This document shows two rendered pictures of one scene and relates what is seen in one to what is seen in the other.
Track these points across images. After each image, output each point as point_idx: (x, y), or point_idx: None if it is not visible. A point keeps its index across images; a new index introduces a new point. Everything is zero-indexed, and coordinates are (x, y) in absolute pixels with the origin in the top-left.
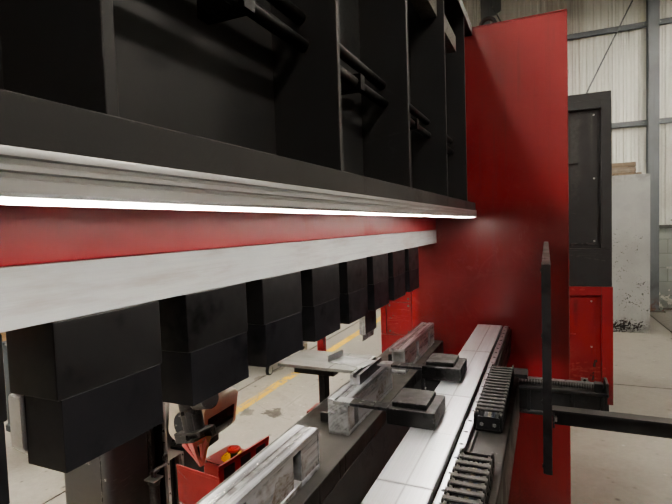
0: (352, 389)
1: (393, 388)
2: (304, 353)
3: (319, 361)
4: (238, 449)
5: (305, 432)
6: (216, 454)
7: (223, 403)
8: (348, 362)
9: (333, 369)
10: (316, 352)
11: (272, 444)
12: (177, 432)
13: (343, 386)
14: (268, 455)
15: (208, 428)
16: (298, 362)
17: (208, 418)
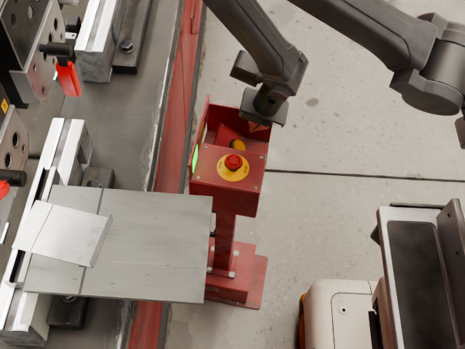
0: (52, 156)
1: (5, 346)
2: (186, 269)
3: (133, 221)
4: (225, 159)
5: (85, 39)
6: (259, 167)
7: (385, 338)
8: (70, 223)
9: (93, 188)
10: (161, 282)
11: (111, 15)
12: (288, 106)
13: (70, 165)
14: (106, 1)
15: (242, 100)
16: (173, 207)
17: (377, 297)
